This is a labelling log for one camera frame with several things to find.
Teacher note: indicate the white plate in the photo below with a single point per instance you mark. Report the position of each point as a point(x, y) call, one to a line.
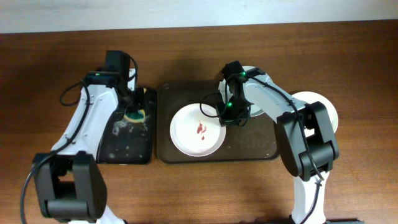
point(311, 97)
point(195, 131)

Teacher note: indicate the pale green plate top right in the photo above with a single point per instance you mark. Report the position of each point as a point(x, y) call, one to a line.
point(253, 92)

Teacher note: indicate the green and yellow sponge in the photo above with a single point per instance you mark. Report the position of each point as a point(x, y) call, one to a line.
point(136, 117)

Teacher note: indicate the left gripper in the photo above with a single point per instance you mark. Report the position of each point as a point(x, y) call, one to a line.
point(131, 104)

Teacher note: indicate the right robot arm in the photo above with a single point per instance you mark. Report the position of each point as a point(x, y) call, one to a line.
point(303, 132)

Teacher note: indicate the small black tray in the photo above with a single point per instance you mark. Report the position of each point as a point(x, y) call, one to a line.
point(124, 142)

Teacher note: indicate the brown plastic serving tray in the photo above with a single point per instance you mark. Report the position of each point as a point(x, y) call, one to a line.
point(254, 141)

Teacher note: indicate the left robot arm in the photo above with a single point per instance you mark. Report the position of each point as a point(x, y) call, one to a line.
point(68, 182)

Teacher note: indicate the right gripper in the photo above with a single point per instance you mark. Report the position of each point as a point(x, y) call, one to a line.
point(233, 117)

